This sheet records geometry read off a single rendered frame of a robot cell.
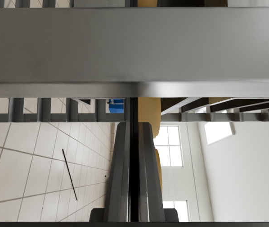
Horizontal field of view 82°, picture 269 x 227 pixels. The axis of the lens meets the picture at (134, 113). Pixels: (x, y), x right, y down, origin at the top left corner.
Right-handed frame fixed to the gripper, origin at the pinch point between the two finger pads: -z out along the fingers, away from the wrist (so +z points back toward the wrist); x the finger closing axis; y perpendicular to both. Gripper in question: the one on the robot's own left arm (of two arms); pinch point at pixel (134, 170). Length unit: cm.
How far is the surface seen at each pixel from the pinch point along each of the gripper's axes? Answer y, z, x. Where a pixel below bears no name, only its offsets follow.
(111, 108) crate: -285, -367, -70
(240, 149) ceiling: -256, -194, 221
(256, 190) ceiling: -278, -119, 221
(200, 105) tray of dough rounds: -12.9, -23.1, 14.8
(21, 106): -23, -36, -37
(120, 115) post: -25.1, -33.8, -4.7
